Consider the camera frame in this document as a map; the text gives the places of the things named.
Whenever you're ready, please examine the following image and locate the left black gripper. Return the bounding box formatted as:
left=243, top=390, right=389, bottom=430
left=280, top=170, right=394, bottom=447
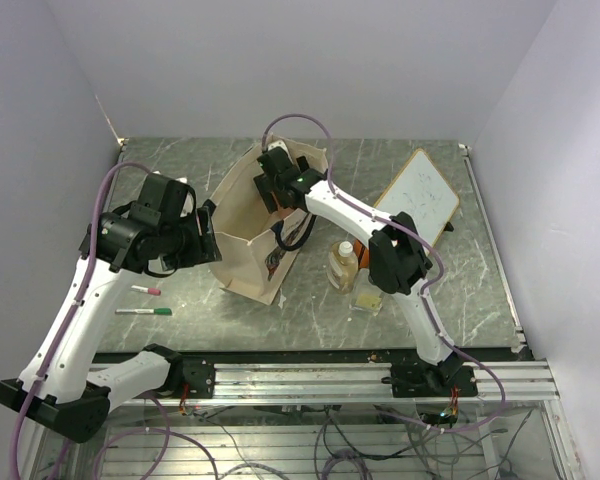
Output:
left=159, top=205, right=223, bottom=270

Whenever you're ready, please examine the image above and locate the beige canvas tote bag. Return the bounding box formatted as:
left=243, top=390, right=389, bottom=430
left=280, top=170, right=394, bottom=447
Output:
left=210, top=145, right=315, bottom=305

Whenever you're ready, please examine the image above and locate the clear bottle with white cap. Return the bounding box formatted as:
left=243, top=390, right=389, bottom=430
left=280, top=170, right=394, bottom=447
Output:
left=326, top=241, right=358, bottom=294

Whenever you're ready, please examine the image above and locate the amber bottle with black cap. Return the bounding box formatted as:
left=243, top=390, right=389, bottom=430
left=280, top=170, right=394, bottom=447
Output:
left=349, top=269, right=384, bottom=315

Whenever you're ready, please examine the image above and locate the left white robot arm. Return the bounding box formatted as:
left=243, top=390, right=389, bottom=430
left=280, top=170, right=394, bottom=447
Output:
left=0, top=173, right=221, bottom=443

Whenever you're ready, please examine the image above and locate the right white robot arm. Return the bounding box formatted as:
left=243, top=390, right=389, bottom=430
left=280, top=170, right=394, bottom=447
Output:
left=254, top=142, right=462, bottom=396

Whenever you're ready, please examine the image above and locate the red capped marker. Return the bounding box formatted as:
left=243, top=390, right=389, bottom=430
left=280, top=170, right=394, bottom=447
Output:
left=130, top=285, right=161, bottom=296

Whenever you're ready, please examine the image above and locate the green capped marker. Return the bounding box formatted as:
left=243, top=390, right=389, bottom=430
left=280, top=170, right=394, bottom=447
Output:
left=115, top=307, right=173, bottom=316

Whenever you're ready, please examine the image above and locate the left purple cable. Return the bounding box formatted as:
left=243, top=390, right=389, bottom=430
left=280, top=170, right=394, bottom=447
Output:
left=9, top=161, right=174, bottom=480

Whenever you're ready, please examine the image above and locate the small whiteboard with wooden frame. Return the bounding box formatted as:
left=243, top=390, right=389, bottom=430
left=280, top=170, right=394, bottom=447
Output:
left=374, top=148, right=460, bottom=246

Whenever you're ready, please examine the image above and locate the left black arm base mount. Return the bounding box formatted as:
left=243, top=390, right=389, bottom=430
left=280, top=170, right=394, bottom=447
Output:
left=134, top=347, right=216, bottom=399

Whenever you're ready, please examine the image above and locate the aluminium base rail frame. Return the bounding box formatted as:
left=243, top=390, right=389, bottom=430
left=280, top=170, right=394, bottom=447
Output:
left=21, top=347, right=584, bottom=479

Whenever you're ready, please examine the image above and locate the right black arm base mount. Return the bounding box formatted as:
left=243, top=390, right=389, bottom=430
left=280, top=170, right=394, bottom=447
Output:
left=381, top=364, right=478, bottom=398

